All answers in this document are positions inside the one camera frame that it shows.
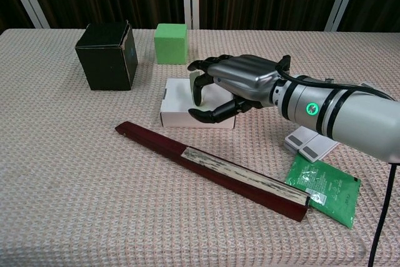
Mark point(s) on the pink waffle tablecloth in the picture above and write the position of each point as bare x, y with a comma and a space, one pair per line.
93, 185

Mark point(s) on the black cardboard box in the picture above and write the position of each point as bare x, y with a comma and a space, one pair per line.
106, 63

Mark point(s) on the white striped long box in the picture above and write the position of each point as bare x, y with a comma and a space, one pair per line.
312, 148

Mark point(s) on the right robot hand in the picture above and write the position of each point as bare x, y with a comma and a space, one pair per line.
247, 76

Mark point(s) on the white cardboard box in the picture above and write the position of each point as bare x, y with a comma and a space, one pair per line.
175, 106

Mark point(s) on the green foil packet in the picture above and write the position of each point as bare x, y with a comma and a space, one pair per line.
328, 192

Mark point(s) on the dark red book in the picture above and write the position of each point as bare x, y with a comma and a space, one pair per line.
175, 148

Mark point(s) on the green foam cube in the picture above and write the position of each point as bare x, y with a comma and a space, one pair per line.
170, 45

